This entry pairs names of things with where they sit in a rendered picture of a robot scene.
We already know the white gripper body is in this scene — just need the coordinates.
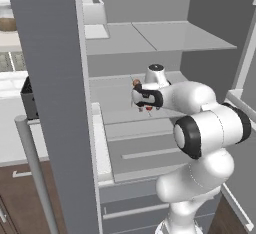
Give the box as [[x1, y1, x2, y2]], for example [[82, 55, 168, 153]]
[[130, 88, 145, 108]]

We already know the grey fridge crisper drawer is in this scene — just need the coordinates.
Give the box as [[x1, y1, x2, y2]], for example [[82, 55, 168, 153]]
[[105, 130, 192, 183]]

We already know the wide glass fridge shelf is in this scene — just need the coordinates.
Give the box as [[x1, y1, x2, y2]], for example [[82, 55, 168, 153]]
[[84, 20, 238, 57]]

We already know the grey fridge body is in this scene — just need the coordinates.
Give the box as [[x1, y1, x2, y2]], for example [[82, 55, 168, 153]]
[[79, 0, 256, 234]]

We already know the grey fridge door with rails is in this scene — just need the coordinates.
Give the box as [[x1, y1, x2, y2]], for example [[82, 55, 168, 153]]
[[219, 0, 256, 233]]

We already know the long white door bin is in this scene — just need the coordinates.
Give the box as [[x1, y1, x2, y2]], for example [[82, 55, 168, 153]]
[[91, 102, 116, 188]]

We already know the grey freezer drawer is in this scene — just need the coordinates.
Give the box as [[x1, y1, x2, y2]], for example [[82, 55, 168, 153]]
[[99, 177, 222, 234]]

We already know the small white door bin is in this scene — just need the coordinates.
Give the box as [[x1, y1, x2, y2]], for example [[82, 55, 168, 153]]
[[80, 0, 111, 41]]

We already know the dark grey box appliance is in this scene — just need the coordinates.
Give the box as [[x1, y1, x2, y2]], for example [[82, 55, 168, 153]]
[[19, 75, 40, 121]]

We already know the wooden bowl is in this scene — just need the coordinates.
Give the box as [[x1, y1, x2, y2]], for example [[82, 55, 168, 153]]
[[0, 17, 18, 33]]

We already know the brown cupboard run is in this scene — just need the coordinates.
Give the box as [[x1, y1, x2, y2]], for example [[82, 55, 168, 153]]
[[0, 160, 69, 234]]

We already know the pale freezer drawer handle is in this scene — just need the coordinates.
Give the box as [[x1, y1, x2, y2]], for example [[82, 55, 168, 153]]
[[102, 203, 171, 221]]

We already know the grey cylindrical fridge door handle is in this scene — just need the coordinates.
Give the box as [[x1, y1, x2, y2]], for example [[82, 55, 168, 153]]
[[14, 114, 61, 234]]

